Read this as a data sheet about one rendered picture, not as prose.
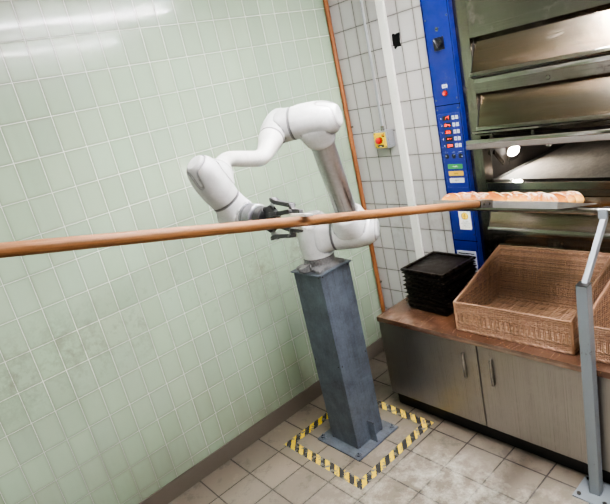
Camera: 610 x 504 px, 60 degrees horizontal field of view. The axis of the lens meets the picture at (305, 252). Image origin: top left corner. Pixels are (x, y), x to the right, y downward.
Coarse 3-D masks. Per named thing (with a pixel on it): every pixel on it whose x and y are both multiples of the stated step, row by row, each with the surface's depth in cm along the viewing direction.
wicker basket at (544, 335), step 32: (544, 256) 257; (608, 256) 233; (480, 288) 264; (512, 288) 271; (544, 288) 258; (480, 320) 242; (512, 320) 229; (544, 320) 218; (576, 320) 213; (576, 352) 214
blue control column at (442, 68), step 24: (432, 0) 254; (432, 24) 259; (432, 48) 263; (456, 48) 256; (432, 72) 268; (456, 72) 258; (456, 96) 263; (456, 192) 283; (456, 216) 288; (456, 240) 294; (480, 240) 285; (480, 264) 288
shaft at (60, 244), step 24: (312, 216) 151; (336, 216) 156; (360, 216) 163; (384, 216) 171; (24, 240) 103; (48, 240) 105; (72, 240) 108; (96, 240) 111; (120, 240) 114; (144, 240) 118
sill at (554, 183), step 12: (492, 180) 272; (504, 180) 267; (516, 180) 261; (528, 180) 256; (540, 180) 251; (552, 180) 247; (564, 180) 242; (576, 180) 238; (588, 180) 234; (600, 180) 230
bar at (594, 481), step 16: (496, 208) 229; (512, 208) 224; (576, 208) 204; (592, 208) 199; (608, 208) 195; (592, 256) 193; (592, 272) 192; (576, 288) 191; (592, 304) 192; (592, 320) 194; (592, 336) 195; (592, 352) 196; (592, 368) 198; (592, 384) 200; (592, 400) 202; (592, 416) 205; (592, 432) 207; (592, 448) 210; (592, 464) 212; (592, 480) 215; (576, 496) 218; (592, 496) 216; (608, 496) 214
